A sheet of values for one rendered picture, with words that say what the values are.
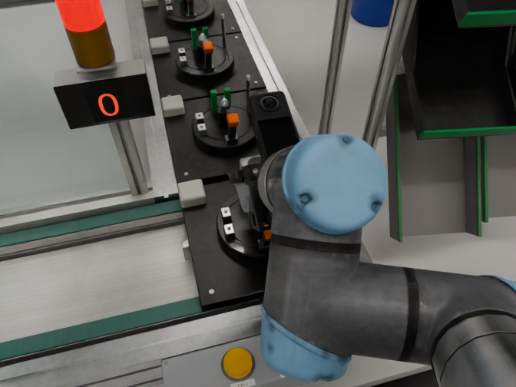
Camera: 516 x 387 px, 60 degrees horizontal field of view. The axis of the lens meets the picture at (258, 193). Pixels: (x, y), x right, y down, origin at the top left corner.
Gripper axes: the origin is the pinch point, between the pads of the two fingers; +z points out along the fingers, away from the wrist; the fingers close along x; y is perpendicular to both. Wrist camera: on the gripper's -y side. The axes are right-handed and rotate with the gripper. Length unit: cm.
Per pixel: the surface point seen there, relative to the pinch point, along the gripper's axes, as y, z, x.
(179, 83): -23.6, 39.5, -7.0
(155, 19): -46, 60, -9
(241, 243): 10.9, 6.2, -3.7
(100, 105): -13.0, -1.3, -19.9
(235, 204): 4.9, 11.6, -2.9
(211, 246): 10.7, 8.9, -8.5
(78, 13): -21.9, -10.9, -18.8
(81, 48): -19.0, -7.3, -19.9
